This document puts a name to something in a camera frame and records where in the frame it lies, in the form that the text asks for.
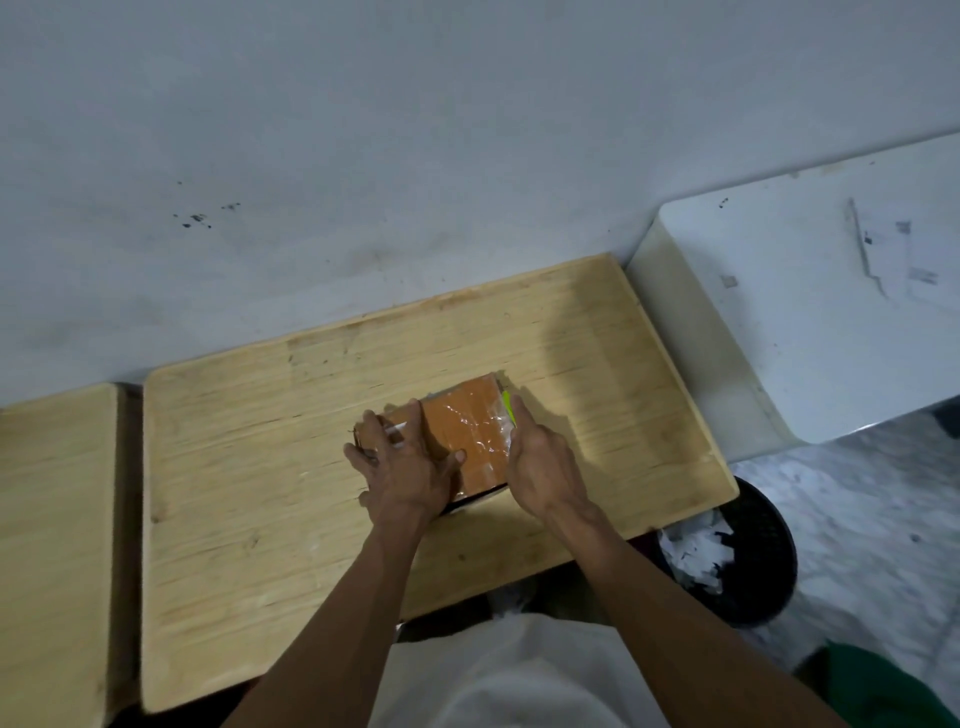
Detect person's right hand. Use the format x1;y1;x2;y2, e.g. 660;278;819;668
504;393;595;524

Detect person's left hand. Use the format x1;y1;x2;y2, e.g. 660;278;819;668
343;408;468;528

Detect brown tape-wrapped cardboard parcel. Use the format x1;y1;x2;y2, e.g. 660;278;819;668
354;372;520;516

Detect person's right forearm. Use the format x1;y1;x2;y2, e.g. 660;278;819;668
541;501;850;728

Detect person's left forearm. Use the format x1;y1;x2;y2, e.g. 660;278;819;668
223;510;444;728

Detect person's white shirt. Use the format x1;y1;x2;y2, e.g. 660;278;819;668
367;613;672;728

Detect white paper scraps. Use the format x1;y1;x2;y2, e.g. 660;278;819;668
660;513;738;596

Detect white table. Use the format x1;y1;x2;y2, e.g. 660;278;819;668
624;132;960;464

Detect black waste bin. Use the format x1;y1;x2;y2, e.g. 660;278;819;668
651;475;798;629

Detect small wooden table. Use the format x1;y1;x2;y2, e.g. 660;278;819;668
0;382;142;728

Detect white paper sheets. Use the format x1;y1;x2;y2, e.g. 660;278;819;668
846;197;960;312

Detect green bag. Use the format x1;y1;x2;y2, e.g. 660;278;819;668
795;642;960;728

